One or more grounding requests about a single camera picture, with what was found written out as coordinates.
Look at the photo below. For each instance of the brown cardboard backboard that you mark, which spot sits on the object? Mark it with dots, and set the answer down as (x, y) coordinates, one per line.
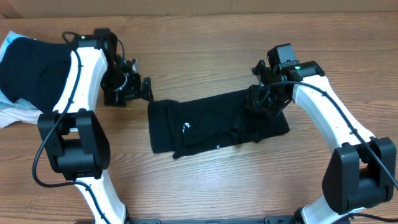
(94, 8)

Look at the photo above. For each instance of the black t-shirt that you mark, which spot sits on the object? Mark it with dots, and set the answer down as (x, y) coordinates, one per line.
(192, 127)

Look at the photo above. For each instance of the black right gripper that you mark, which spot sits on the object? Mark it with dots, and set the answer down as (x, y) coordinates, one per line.
(256, 101)

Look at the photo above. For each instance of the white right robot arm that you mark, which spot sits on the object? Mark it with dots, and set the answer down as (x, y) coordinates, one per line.
(360, 173)

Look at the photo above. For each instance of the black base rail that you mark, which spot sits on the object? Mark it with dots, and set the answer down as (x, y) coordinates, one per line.
(211, 221)

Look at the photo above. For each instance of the folded white garment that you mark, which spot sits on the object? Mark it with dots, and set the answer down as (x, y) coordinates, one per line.
(21, 110)

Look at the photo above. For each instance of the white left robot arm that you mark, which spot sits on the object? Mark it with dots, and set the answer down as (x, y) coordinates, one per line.
(74, 149)

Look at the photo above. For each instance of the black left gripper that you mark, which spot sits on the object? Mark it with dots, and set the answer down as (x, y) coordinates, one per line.
(135, 86)

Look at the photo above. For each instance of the folded dark navy shirt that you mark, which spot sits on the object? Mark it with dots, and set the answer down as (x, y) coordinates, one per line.
(35, 71)

